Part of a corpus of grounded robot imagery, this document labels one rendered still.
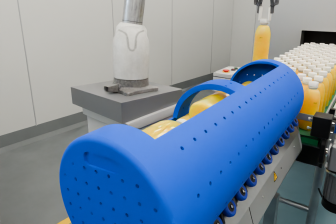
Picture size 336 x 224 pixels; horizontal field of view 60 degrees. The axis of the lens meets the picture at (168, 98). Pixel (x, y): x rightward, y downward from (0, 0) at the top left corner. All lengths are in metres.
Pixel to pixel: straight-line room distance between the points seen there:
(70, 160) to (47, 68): 2.97
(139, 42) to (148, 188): 0.86
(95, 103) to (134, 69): 0.21
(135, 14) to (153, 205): 1.10
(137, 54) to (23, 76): 2.32
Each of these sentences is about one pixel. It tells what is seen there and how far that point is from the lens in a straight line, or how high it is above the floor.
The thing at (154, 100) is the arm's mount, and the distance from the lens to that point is 1.23.
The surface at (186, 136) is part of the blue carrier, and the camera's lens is 0.53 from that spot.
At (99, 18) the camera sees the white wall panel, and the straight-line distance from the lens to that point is 3.82.
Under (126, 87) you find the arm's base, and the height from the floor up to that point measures 1.10.
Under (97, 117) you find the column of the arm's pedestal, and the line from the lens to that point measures 1.30.
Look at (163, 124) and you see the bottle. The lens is 0.60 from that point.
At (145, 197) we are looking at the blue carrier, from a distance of 0.46.
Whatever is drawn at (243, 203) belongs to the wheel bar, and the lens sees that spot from 0.86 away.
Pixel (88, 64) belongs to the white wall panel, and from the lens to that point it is 3.76.
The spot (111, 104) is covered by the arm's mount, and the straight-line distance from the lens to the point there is 1.16.
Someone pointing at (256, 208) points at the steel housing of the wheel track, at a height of 0.87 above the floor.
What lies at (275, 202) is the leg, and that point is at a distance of 1.44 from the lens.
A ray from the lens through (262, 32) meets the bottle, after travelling 1.47.
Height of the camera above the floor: 1.44
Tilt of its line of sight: 18 degrees down
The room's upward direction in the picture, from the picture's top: straight up
